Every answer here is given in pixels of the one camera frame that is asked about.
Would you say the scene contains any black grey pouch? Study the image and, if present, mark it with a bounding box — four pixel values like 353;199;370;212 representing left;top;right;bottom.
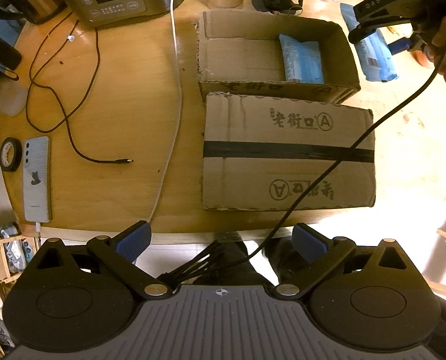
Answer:
0;37;27;116

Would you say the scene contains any light blue smartphone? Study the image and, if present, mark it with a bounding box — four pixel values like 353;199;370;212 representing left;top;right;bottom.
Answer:
23;136;51;223

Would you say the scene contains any open cardboard tray box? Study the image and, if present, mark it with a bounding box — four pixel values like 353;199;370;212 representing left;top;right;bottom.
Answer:
198;9;360;104

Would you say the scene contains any black usb cable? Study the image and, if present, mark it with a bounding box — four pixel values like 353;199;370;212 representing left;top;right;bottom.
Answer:
24;10;134;165

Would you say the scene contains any blue wet wipes pack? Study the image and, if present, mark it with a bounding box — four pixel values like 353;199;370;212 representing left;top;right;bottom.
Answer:
279;34;325;85
339;2;400;83

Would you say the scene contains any red apple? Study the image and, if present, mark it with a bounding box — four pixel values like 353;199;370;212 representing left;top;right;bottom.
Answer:
412;47;434;68

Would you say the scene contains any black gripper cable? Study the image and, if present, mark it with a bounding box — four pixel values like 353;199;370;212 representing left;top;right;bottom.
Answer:
158;0;446;293

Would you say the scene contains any white power cord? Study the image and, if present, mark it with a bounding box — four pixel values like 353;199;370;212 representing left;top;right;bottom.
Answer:
146;0;184;224

